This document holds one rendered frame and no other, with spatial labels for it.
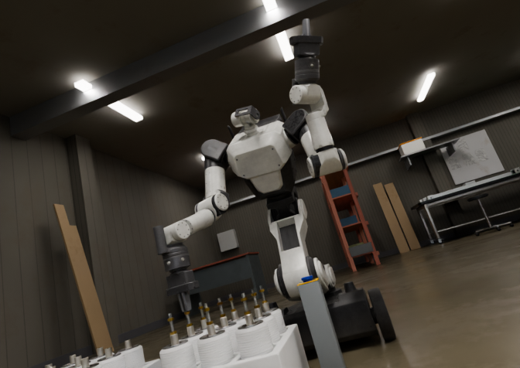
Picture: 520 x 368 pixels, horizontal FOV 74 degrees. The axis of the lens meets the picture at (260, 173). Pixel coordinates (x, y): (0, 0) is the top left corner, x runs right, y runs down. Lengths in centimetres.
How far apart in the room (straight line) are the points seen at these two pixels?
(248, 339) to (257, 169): 71
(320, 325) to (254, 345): 26
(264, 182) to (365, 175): 776
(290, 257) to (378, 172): 786
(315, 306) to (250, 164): 63
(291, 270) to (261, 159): 47
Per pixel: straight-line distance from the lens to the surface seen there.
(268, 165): 146
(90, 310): 477
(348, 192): 660
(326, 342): 121
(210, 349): 107
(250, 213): 945
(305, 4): 409
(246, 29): 409
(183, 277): 122
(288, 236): 157
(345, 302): 154
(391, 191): 889
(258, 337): 103
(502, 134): 1001
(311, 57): 129
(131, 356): 148
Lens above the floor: 38
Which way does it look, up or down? 16 degrees up
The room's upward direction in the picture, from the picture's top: 16 degrees counter-clockwise
